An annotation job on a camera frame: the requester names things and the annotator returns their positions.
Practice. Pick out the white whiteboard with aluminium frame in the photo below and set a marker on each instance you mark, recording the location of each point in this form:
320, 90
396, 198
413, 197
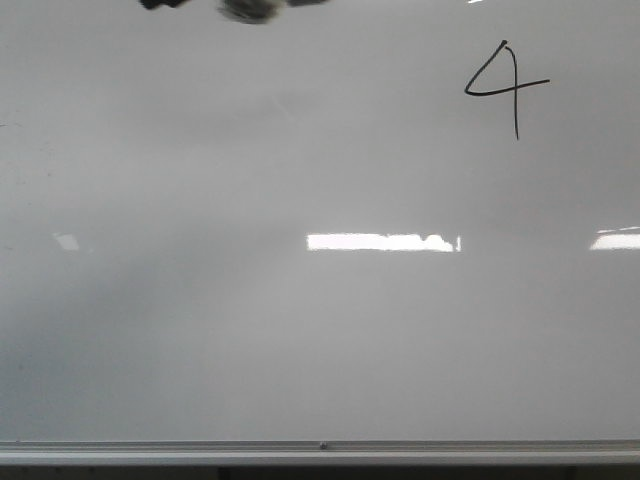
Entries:
361, 233

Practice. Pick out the white black whiteboard marker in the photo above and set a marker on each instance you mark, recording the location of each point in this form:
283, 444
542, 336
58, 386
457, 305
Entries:
243, 11

